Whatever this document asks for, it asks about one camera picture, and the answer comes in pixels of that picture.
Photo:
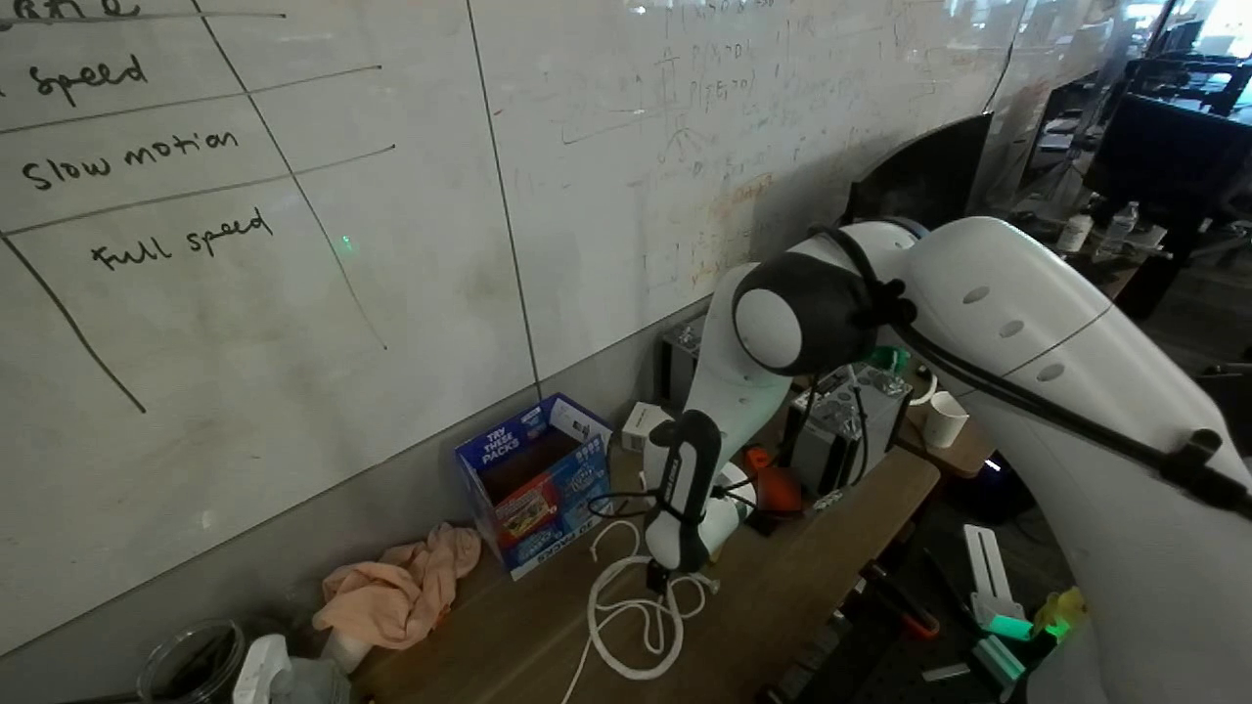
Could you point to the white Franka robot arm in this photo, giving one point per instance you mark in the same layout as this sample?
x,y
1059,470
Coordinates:
x,y
1042,377

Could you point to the white plastic bracket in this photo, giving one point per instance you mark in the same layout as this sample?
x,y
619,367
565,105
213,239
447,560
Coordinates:
x,y
991,568

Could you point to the blue cardboard box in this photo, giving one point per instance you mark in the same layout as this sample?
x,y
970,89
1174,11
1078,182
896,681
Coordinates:
x,y
542,501

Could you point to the green plastic parts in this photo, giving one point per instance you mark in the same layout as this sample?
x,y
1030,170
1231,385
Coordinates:
x,y
1030,633

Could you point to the white cup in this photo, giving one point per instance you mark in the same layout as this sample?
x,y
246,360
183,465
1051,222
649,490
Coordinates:
x,y
940,420

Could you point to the clear spray bottle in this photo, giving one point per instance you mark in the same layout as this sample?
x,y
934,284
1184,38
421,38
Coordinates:
x,y
286,679

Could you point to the whiteboard with writing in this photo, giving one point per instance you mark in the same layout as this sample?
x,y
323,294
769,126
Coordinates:
x,y
259,325

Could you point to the small white product box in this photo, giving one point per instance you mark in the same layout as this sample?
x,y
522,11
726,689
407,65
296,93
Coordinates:
x,y
644,428

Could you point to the orange and black plastic tool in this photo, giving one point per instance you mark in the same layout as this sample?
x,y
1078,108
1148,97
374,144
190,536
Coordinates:
x,y
780,490

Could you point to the grey battery with round caps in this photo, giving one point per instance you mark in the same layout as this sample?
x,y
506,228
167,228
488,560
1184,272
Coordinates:
x,y
836,435

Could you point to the pink crumpled cloth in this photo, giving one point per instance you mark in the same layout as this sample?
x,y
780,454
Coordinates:
x,y
394,591

